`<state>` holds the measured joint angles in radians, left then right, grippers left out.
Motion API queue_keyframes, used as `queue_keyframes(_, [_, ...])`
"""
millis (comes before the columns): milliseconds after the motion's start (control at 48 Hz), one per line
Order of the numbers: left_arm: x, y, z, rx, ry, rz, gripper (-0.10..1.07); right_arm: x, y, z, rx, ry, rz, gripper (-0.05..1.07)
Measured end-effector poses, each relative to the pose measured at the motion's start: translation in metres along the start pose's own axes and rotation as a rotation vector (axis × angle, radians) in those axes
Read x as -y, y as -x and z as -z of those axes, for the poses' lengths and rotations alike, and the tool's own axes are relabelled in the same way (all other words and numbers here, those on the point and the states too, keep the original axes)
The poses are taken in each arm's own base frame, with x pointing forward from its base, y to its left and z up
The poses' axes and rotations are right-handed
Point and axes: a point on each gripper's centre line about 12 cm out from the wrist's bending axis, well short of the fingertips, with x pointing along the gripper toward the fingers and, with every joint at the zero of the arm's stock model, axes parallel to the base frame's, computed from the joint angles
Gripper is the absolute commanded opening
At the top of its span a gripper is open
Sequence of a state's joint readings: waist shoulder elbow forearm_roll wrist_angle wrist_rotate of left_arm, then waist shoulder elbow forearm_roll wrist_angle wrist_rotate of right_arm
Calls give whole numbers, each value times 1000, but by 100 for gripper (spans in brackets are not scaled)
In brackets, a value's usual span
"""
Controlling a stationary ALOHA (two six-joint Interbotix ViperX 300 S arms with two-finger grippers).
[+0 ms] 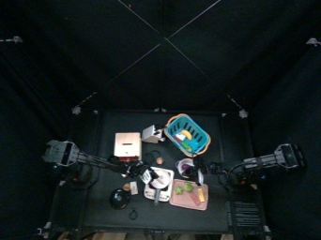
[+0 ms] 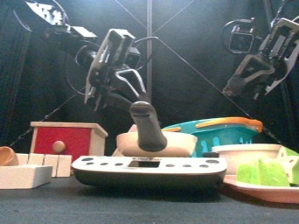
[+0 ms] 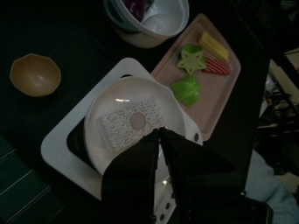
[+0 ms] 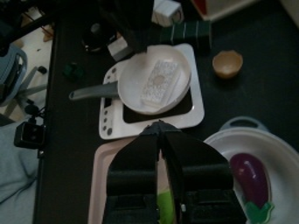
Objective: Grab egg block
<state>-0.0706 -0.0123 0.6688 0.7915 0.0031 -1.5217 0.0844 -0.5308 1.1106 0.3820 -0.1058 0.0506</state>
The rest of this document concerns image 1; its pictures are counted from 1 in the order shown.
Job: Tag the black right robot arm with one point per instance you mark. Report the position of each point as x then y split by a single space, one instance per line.
268 161

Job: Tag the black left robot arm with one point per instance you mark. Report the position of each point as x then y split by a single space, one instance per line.
71 153

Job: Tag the small white block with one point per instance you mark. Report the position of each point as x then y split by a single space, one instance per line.
134 188

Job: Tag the brown toy egg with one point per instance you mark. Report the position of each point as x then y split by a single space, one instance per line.
160 160

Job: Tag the yellow toy block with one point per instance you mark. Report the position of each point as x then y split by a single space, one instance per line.
201 194

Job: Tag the white toy knife block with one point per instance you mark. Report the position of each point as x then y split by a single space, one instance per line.
150 134

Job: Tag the purple toy food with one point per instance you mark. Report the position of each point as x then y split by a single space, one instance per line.
185 167

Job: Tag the silver toy pan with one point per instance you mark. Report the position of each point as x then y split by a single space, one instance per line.
161 182

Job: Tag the white bowl with pink rim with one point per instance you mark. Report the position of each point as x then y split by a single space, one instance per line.
181 162

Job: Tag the round green toy vegetable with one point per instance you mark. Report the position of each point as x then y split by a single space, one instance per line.
189 187

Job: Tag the small round wooden disc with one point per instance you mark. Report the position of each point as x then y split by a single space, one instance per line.
126 187

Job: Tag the white toy stove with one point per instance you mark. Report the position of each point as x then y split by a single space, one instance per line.
166 190

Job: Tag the red toy sausage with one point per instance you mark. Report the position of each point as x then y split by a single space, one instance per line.
194 197

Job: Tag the green star-shaped toy vegetable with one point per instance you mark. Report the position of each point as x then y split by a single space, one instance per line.
178 190

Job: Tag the green toy vegetable in basket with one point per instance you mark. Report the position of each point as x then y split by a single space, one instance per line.
186 146

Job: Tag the pink cutting board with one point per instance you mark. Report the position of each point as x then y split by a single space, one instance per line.
184 200

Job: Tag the black round lid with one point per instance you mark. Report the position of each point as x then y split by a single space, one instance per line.
119 199

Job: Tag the yellow toy banana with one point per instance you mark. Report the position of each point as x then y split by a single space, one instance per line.
186 134

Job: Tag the small white toy food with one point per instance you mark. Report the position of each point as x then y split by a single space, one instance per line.
180 137

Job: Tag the teal basket with orange rim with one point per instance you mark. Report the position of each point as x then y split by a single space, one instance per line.
196 128

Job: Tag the black plate with white text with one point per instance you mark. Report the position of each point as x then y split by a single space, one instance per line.
245 214

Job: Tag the silver frame corner bracket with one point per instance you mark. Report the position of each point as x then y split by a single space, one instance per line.
244 113
16 39
312 41
158 110
75 110

